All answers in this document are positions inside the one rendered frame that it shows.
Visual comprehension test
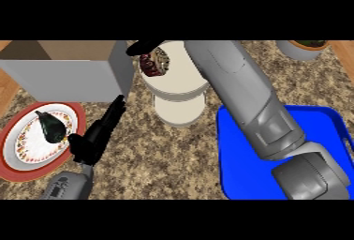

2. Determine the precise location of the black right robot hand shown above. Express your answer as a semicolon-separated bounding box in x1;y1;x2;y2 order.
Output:
126;39;167;57

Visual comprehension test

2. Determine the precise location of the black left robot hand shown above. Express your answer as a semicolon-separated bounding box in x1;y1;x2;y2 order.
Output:
67;94;128;166

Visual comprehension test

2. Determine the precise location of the dark red cupcake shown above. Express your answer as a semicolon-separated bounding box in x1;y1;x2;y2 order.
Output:
139;46;173;78

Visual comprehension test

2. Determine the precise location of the blue tray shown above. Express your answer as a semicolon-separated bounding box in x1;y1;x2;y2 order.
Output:
216;104;354;201

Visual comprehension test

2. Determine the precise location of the red round placemat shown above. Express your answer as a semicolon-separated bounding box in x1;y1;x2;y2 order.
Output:
0;101;89;184

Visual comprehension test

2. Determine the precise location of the dark green vegetable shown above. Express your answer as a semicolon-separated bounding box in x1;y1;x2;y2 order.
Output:
35;110;72;144

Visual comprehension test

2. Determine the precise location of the white patterned plate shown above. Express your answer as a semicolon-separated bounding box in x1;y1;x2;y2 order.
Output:
2;103;80;172

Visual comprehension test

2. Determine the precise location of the grey open box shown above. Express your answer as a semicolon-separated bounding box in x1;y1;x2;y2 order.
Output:
0;40;136;103

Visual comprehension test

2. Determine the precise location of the grey plant pot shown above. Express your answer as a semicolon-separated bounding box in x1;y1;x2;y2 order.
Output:
277;40;333;62

